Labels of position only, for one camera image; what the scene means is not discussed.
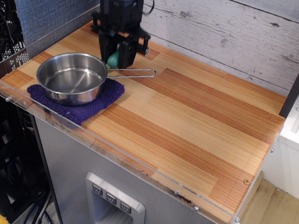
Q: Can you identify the stainless steel pan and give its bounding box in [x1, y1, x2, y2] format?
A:
[36, 52, 157, 106]

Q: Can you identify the black plastic crate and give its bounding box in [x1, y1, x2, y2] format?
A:
[0, 0, 25, 59]

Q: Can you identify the clear acrylic table guard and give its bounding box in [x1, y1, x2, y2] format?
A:
[0, 12, 285, 224]

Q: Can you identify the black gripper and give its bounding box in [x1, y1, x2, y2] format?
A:
[93, 0, 151, 69]

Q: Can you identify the green toy pickle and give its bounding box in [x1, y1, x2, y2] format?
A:
[107, 51, 119, 69]

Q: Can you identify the silver toy fridge cabinet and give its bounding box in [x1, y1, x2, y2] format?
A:
[36, 120, 214, 224]

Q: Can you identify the blue floor cable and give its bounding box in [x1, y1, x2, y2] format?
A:
[25, 198, 60, 224]

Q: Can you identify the purple terry cloth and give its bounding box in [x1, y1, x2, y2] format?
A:
[27, 79, 125, 125]

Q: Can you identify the blue fabric panel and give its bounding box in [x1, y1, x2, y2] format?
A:
[15, 0, 100, 49]

